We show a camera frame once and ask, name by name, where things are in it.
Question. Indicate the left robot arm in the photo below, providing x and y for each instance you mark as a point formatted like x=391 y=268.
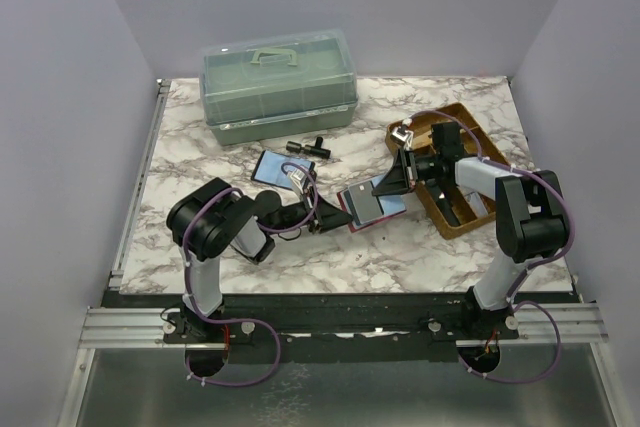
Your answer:
x=219 y=216

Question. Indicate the smartphone with blue screen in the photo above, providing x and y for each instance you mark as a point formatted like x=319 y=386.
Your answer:
x=268 y=169

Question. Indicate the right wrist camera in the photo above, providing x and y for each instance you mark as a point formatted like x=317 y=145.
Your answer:
x=402 y=136

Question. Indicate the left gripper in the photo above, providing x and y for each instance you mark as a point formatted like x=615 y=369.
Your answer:
x=317 y=214

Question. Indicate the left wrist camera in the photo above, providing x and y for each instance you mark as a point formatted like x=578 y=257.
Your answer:
x=299 y=181

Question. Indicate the green plastic storage box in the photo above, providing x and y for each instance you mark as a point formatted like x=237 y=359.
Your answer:
x=278 y=86

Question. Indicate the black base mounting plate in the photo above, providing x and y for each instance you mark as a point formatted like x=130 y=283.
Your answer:
x=341 y=328

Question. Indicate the black T-shaped pipe fitting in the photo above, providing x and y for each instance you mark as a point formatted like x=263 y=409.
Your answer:
x=316 y=149

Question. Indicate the aluminium rail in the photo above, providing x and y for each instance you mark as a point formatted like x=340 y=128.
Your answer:
x=106 y=328

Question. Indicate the black tool in tray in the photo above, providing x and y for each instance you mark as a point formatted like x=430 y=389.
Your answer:
x=444 y=203

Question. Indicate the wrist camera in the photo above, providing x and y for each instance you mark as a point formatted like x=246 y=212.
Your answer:
x=402 y=136
x=299 y=181

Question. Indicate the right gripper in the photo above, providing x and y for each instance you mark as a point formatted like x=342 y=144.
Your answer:
x=409 y=170

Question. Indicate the brown woven tray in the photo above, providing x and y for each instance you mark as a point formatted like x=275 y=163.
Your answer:
x=465 y=219

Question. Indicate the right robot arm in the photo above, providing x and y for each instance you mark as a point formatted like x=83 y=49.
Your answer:
x=532 y=222

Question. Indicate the red card holder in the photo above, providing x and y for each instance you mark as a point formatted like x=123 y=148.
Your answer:
x=392 y=206

